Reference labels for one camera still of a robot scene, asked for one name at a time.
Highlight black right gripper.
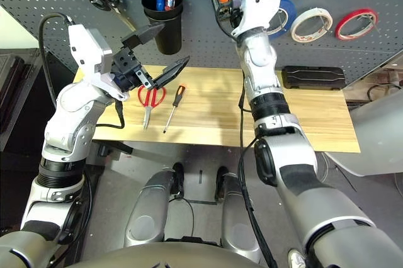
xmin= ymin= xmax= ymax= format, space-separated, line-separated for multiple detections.
xmin=216 ymin=0 xmax=244 ymax=28

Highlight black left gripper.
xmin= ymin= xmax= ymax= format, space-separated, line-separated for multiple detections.
xmin=111 ymin=22 xmax=191 ymax=91

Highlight black orange screwdriver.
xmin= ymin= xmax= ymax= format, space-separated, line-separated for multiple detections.
xmin=162 ymin=84 xmax=186 ymax=135

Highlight red handled scissors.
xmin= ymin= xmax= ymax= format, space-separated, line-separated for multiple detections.
xmin=137 ymin=84 xmax=167 ymax=131

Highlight white tape roll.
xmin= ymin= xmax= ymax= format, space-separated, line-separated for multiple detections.
xmin=290 ymin=6 xmax=334 ymax=43

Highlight black cup holder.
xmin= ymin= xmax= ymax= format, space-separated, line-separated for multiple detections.
xmin=140 ymin=0 xmax=184 ymax=55

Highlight blue tape roll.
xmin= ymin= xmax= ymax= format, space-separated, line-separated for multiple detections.
xmin=267 ymin=0 xmax=297 ymax=40

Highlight long metal peg hook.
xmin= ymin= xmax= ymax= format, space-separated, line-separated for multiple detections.
xmin=317 ymin=14 xmax=331 ymax=33

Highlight black plastic tool case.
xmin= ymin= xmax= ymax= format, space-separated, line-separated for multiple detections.
xmin=281 ymin=65 xmax=346 ymax=91

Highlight black left robot foot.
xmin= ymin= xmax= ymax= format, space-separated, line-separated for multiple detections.
xmin=172 ymin=162 xmax=186 ymax=199

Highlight black robot foot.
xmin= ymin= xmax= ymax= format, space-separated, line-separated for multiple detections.
xmin=215 ymin=165 xmax=230 ymax=201
xmin=172 ymin=162 xmax=186 ymax=199

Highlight red tape roll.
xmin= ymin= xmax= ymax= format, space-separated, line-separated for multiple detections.
xmin=334 ymin=8 xmax=378 ymax=42

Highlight black right robot foot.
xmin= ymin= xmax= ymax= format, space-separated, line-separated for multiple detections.
xmin=215 ymin=165 xmax=230 ymax=201

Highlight black ribbed equipment case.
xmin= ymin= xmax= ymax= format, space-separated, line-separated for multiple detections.
xmin=0 ymin=53 xmax=32 ymax=133

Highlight silver left robot leg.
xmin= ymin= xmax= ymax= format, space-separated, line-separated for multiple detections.
xmin=123 ymin=169 xmax=177 ymax=248

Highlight silver robot leg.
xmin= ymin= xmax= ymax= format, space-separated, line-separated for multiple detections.
xmin=123 ymin=169 xmax=177 ymax=248
xmin=220 ymin=173 xmax=262 ymax=264

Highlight black cabinet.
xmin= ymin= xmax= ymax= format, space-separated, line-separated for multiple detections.
xmin=0 ymin=48 xmax=95 ymax=234

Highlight silver right robot leg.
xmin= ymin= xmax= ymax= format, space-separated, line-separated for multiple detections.
xmin=220 ymin=173 xmax=262 ymax=264

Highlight light grey curved furniture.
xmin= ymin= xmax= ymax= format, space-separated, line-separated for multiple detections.
xmin=324 ymin=90 xmax=403 ymax=177

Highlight grey robot torso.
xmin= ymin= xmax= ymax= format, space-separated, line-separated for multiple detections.
xmin=62 ymin=242 xmax=284 ymax=268

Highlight grey white sneaker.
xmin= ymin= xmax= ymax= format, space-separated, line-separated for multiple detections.
xmin=288 ymin=248 xmax=308 ymax=268

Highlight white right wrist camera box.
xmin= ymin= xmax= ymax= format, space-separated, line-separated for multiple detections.
xmin=231 ymin=0 xmax=285 ymax=38

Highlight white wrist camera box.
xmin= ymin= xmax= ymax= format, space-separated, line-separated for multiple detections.
xmin=231 ymin=0 xmax=285 ymax=38
xmin=67 ymin=24 xmax=130 ymax=101

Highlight black handled scissors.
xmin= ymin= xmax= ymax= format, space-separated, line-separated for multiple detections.
xmin=86 ymin=0 xmax=136 ymax=31

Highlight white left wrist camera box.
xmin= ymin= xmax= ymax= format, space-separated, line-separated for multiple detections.
xmin=67 ymin=24 xmax=130 ymax=101

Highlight black cable loop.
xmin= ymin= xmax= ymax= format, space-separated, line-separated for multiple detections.
xmin=366 ymin=82 xmax=402 ymax=102

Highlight thin black cable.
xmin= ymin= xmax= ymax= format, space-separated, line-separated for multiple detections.
xmin=168 ymin=197 xmax=195 ymax=240

